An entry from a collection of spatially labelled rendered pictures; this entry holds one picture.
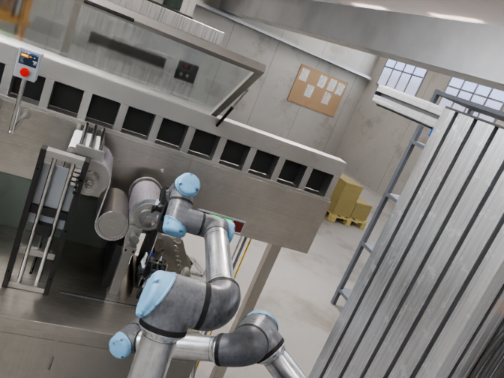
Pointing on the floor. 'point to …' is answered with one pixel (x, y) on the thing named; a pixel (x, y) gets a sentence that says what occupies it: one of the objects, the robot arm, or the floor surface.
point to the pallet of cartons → (348, 203)
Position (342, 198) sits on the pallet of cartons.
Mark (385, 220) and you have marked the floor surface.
